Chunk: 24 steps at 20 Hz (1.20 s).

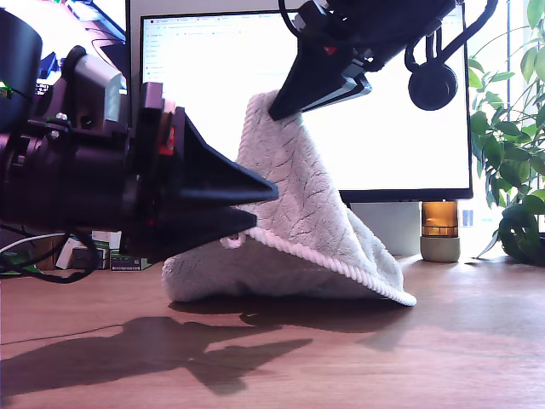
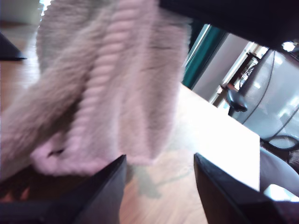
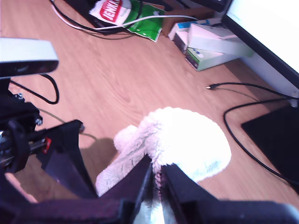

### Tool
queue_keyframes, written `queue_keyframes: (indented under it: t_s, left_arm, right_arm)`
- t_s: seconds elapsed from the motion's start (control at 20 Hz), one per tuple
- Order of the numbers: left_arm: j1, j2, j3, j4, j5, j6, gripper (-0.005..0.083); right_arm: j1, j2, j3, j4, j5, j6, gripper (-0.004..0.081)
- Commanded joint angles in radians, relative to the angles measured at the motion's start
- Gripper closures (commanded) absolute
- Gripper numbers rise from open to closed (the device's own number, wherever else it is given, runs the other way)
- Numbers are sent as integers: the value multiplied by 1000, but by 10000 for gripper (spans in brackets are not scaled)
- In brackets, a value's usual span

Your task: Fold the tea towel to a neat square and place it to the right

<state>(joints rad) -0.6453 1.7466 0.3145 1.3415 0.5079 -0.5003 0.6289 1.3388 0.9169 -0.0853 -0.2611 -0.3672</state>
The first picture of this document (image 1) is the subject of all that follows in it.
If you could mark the black headphones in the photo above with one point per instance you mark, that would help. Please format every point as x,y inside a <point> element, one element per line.
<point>432,87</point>

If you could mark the pale grey camera box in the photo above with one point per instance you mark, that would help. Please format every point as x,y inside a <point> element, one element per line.
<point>98,85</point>

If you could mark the brown wooden block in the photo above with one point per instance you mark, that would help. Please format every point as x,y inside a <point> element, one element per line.
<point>47,251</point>

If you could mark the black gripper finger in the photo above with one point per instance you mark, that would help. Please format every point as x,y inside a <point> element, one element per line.
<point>306,81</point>
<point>349,91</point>

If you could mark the computer monitor with dark screen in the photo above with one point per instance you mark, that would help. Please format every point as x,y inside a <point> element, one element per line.
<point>102,21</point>

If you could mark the white fluffy tea towel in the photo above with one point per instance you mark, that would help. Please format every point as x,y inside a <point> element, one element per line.
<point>298,191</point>

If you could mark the small dark box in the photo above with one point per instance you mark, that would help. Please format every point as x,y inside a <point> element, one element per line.
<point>87,257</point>

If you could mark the green leafy houseplant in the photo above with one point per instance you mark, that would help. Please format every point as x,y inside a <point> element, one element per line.
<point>511,157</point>

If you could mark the computer monitor with white page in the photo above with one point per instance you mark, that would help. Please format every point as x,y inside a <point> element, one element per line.
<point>383,149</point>

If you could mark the green packet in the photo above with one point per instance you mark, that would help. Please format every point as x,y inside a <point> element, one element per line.
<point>17,257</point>

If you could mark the amber glass jar grey base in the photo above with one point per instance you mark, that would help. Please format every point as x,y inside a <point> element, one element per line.
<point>440,221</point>

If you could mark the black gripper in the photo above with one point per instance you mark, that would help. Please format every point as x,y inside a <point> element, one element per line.
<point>85,170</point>

